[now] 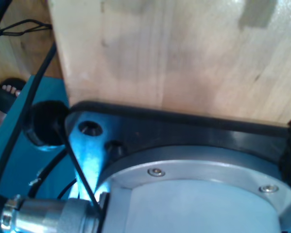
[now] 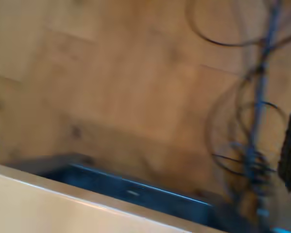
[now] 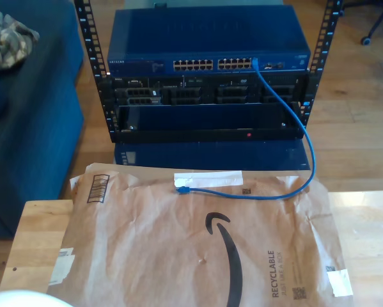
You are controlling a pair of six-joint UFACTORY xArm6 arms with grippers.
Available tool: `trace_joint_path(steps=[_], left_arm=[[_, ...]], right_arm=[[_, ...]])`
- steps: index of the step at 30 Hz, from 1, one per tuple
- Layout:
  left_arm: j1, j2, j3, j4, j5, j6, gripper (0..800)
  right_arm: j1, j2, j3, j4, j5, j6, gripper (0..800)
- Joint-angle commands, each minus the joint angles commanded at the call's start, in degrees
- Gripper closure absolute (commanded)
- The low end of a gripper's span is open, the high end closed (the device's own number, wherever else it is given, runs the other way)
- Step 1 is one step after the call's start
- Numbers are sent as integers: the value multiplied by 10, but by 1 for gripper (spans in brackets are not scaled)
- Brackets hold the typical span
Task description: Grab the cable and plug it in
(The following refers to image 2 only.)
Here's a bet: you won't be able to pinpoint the white flat panel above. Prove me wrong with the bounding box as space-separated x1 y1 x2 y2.
0 163 227 233

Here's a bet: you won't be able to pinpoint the dark blue equipment case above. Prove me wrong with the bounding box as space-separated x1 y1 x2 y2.
37 162 215 228

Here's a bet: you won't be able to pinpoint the dark bundled floor cables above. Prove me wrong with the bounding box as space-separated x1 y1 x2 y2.
208 0 288 233

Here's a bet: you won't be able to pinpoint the thin black floor cable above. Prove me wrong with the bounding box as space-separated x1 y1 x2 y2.
185 0 291 48

